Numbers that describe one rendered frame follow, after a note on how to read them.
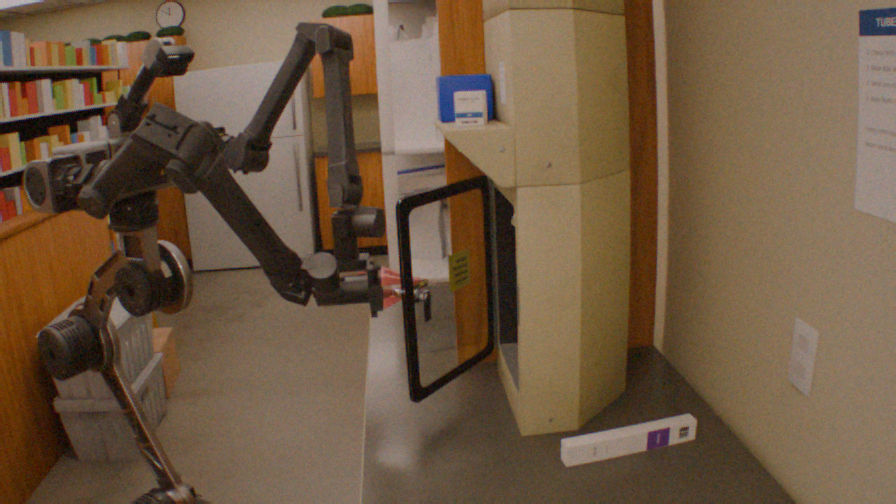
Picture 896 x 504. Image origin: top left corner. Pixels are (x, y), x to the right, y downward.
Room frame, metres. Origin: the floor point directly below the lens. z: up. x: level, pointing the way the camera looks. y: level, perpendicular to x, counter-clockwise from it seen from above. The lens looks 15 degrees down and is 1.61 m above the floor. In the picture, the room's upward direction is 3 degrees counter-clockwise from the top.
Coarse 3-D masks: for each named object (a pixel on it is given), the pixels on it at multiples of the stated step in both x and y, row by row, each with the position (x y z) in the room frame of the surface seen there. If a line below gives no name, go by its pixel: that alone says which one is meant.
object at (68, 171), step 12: (72, 156) 1.41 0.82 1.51; (48, 168) 1.36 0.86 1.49; (60, 168) 1.38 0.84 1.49; (72, 168) 1.38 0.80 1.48; (60, 180) 1.35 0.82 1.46; (72, 180) 1.34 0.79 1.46; (60, 192) 1.35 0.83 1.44; (72, 192) 1.34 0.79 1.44; (60, 204) 1.37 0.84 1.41; (72, 204) 1.40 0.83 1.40
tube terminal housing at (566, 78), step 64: (512, 64) 1.17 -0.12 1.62; (576, 64) 1.18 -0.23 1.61; (512, 128) 1.19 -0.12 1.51; (576, 128) 1.18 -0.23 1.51; (512, 192) 1.22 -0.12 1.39; (576, 192) 1.18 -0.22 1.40; (576, 256) 1.18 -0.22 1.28; (576, 320) 1.18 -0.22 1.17; (512, 384) 1.28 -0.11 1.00; (576, 384) 1.18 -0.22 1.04
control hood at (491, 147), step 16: (448, 128) 1.22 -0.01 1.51; (464, 128) 1.21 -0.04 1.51; (480, 128) 1.19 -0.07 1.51; (496, 128) 1.18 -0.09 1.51; (464, 144) 1.17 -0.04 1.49; (480, 144) 1.17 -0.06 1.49; (496, 144) 1.17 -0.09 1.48; (512, 144) 1.17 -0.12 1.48; (480, 160) 1.17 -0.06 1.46; (496, 160) 1.17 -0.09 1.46; (512, 160) 1.17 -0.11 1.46; (496, 176) 1.17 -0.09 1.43; (512, 176) 1.17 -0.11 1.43
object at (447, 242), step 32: (480, 192) 1.45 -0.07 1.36; (416, 224) 1.27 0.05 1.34; (448, 224) 1.35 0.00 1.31; (480, 224) 1.45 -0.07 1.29; (416, 256) 1.26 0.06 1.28; (448, 256) 1.35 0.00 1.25; (480, 256) 1.44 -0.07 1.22; (416, 288) 1.26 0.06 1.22; (448, 288) 1.34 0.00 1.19; (480, 288) 1.44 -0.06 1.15; (416, 320) 1.25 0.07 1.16; (448, 320) 1.34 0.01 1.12; (480, 320) 1.44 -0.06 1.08; (448, 352) 1.33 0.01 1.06
